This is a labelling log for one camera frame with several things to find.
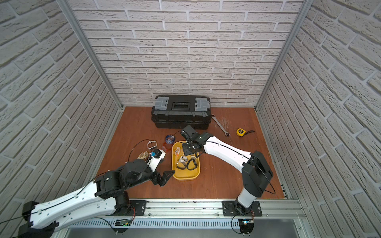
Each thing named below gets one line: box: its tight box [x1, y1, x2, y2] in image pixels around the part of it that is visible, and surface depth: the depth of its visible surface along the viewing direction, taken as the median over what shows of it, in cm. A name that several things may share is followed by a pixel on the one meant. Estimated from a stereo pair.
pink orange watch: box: [174, 146, 181, 157], surface depth 93 cm
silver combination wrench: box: [210, 114, 231, 137], surface depth 109 cm
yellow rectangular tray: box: [171, 140, 201, 181], surface depth 89 cm
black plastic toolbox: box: [151, 94, 212, 129], surface depth 98 cm
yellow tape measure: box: [236, 127, 247, 138], surface depth 105 cm
